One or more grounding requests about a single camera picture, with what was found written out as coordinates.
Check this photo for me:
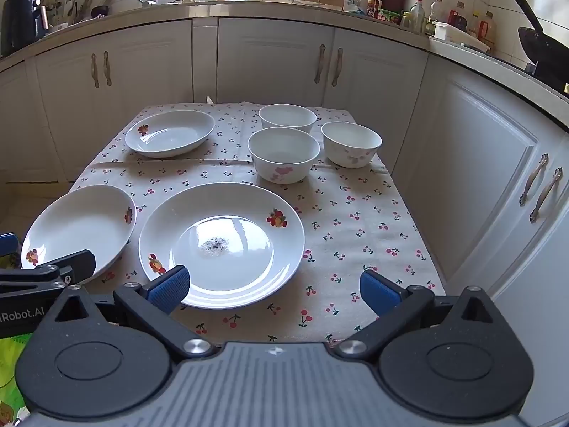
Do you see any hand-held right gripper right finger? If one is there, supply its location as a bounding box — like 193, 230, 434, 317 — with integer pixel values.
334, 270, 503, 359

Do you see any grey kitchen countertop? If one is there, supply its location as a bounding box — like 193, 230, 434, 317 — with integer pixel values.
0, 0, 569, 134

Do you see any white plastic container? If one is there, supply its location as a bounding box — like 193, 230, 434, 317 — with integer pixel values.
433, 21, 490, 52

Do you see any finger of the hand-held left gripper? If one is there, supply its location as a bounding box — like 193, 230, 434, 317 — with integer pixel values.
0, 249, 96, 294
0, 232, 21, 259

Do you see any black gas stove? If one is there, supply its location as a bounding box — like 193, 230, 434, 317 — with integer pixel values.
523, 62, 569, 95

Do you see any cherry-print tablecloth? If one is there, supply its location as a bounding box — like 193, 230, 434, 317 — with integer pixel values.
67, 102, 447, 348

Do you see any white kitchen cabinet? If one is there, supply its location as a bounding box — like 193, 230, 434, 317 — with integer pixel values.
0, 9, 569, 427

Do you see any clear bottle with white cap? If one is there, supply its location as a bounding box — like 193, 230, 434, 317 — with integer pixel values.
427, 0, 444, 35

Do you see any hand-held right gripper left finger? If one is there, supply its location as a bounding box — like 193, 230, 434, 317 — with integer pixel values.
53, 265, 218, 361

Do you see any clear glass bottle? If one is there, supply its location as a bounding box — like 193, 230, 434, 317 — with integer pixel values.
408, 0, 427, 32

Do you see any green printed bag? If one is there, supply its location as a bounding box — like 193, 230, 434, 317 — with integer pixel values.
0, 333, 34, 425

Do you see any black wok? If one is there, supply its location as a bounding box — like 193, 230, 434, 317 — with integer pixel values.
511, 0, 569, 68

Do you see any yellow oil jug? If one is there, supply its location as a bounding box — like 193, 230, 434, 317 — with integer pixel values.
479, 11, 497, 52

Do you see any red-label oil bottle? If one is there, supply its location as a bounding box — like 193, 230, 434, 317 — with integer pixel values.
446, 2, 468, 32

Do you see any white pink-flower bowl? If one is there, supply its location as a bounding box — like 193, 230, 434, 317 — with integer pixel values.
259, 104, 318, 134
321, 121, 383, 169
247, 127, 321, 184

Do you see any large white fruit-print plate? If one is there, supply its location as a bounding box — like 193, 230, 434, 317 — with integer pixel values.
139, 182, 306, 310

